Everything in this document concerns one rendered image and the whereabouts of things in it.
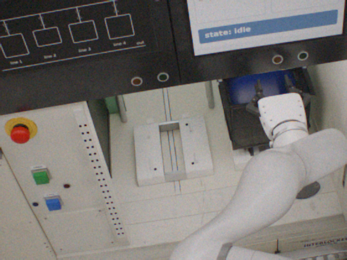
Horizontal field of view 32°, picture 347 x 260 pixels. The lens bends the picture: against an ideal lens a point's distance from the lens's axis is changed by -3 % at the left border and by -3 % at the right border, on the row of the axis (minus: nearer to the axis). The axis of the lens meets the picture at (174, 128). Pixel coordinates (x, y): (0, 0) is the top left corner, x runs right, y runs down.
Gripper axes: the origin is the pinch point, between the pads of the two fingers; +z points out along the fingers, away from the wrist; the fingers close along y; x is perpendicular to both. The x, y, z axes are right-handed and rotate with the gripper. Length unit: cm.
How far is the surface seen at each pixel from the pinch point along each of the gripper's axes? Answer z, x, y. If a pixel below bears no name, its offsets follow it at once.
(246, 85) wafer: 14.0, -11.8, -4.5
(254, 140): 4.0, -22.6, -4.5
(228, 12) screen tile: -17.4, 36.1, -11.2
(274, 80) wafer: 13.9, -11.7, 3.2
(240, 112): 3.2, -10.6, -8.1
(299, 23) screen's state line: -17.5, 31.4, 1.7
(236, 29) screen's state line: -17.4, 32.1, -10.1
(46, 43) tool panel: -17, 36, -44
